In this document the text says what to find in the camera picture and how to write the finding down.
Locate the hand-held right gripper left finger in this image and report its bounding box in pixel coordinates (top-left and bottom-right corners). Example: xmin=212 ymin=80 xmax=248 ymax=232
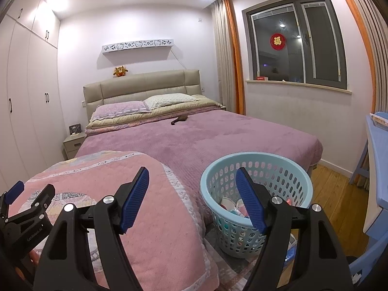
xmin=35 ymin=166 xmax=150 ymax=291

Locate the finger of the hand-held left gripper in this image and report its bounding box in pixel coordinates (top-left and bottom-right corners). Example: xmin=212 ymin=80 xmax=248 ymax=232
xmin=0 ymin=180 xmax=25 ymax=219
xmin=4 ymin=183 xmax=57 ymax=223

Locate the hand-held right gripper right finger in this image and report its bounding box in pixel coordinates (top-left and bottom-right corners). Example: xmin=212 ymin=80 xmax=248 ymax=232
xmin=235 ymin=167 xmax=354 ymax=291

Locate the pink soft pouch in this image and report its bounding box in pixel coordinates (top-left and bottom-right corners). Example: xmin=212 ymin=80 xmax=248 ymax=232
xmin=233 ymin=198 xmax=251 ymax=219

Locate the light blue plastic basket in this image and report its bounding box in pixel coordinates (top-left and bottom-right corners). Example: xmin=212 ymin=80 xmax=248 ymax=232
xmin=200 ymin=152 xmax=313 ymax=259

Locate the pink patchwork quilt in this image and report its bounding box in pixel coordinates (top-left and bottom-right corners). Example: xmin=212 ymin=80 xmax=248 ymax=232
xmin=16 ymin=150 xmax=220 ymax=291

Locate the beige nightstand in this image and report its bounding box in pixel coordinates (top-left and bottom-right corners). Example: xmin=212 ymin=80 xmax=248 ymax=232
xmin=63 ymin=131 xmax=88 ymax=160

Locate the bed with purple cover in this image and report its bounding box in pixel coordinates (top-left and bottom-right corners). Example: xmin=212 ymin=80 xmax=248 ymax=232
xmin=74 ymin=106 xmax=323 ymax=228

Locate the blue plastic object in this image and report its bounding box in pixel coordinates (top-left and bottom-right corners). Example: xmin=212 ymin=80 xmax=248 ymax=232
xmin=285 ymin=233 xmax=299 ymax=269

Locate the purple pillow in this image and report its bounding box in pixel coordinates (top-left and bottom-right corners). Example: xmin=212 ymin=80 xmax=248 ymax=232
xmin=90 ymin=101 xmax=151 ymax=122

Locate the white dotted pillow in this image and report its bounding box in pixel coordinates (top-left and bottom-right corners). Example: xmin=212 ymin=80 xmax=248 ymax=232
xmin=143 ymin=94 xmax=198 ymax=110

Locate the beige folded blanket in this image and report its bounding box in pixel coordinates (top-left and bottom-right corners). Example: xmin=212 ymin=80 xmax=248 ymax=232
xmin=85 ymin=95 xmax=225 ymax=129

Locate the beige padded headboard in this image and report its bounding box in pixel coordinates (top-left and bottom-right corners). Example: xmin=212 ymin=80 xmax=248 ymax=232
xmin=83 ymin=69 xmax=202 ymax=122

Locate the white window sill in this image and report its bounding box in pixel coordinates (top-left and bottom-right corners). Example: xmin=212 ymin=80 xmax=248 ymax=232
xmin=245 ymin=80 xmax=353 ymax=94

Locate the blue desk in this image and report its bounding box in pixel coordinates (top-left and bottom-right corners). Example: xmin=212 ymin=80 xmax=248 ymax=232
xmin=348 ymin=112 xmax=388 ymax=237

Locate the grey framed window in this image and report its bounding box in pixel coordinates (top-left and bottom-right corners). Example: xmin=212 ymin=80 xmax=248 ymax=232
xmin=242 ymin=0 xmax=348 ymax=90

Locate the flat box on desk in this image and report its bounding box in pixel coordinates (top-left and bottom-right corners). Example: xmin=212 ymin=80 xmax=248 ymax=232
xmin=371 ymin=112 xmax=388 ymax=126

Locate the red round window decoration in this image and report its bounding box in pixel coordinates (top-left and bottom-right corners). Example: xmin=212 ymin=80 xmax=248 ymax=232
xmin=270 ymin=33 xmax=286 ymax=50

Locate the white patterned wall shelf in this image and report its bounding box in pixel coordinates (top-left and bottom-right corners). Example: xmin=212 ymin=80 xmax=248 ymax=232
xmin=101 ymin=38 xmax=175 ymax=55

